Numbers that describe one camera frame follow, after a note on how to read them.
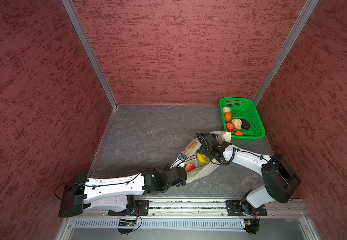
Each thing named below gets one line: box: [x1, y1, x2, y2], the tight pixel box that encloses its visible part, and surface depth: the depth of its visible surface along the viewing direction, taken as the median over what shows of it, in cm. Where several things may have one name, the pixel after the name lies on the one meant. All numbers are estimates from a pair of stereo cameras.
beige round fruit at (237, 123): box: [231, 118, 242, 130], surface depth 105 cm
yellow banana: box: [196, 152, 210, 164], surface depth 91 cm
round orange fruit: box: [224, 112, 232, 122], surface depth 109 cm
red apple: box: [226, 122, 235, 133], surface depth 102 cm
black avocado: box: [241, 119, 251, 130], surface depth 106 cm
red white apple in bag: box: [185, 163, 197, 173], surface depth 86 cm
